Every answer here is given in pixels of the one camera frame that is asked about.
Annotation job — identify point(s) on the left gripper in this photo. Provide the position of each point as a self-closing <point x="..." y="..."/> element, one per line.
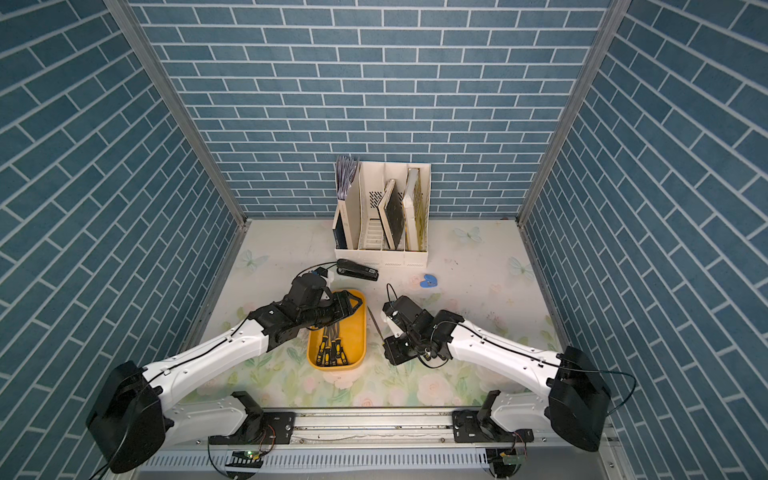
<point x="342" y="307"/>

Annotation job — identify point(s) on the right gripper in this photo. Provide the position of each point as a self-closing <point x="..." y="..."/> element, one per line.
<point x="394" y="355"/>

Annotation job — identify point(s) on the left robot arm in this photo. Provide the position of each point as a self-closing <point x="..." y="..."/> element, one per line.
<point x="134" y="414"/>

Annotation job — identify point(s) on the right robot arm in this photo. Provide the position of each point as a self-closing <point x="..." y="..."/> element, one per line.
<point x="570" y="396"/>

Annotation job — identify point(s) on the yellow plastic storage tray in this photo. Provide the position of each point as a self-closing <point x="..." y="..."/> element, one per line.
<point x="354" y="340"/>

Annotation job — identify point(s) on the white desktop file organizer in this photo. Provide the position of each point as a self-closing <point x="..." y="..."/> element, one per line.
<point x="360" y="187"/>

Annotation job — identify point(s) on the black stapler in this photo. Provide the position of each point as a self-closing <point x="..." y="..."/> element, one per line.
<point x="350" y="268"/>

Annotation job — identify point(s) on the small blue stapler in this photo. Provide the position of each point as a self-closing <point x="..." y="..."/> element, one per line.
<point x="428" y="281"/>

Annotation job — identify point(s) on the dark notebook in organizer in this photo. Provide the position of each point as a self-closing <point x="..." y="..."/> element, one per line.
<point x="338" y="231"/>

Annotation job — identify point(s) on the white book in organizer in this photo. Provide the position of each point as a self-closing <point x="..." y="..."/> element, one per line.
<point x="409" y="201"/>

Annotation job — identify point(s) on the framed board in organizer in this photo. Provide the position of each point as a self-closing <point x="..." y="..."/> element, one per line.
<point x="391" y="215"/>

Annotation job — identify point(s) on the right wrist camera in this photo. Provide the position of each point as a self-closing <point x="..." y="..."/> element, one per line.
<point x="394" y="318"/>

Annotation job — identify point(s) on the aluminium front rail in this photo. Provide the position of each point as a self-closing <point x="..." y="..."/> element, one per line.
<point x="384" y="427"/>

